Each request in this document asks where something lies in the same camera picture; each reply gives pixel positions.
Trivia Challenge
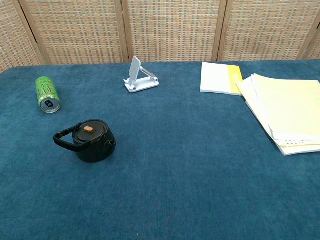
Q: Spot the small black teapot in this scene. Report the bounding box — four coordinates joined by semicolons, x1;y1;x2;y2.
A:
53;118;117;164

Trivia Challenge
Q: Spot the blue table cloth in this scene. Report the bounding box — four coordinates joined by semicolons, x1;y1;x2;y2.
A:
0;59;320;240

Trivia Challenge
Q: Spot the white folding phone stand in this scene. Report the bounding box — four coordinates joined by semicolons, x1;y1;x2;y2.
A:
123;55;160;94

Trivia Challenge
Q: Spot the white and yellow notebook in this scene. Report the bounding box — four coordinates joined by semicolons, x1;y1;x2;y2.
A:
199;61;244;97

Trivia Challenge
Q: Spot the woven folding screen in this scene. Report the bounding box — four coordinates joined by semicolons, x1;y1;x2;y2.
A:
0;0;320;74

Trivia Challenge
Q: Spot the green energy drink can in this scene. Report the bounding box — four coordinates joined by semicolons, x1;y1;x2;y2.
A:
34;76;62;114

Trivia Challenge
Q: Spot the pale yellow paper stack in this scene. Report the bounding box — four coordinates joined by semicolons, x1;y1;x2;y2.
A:
235;73;320;157

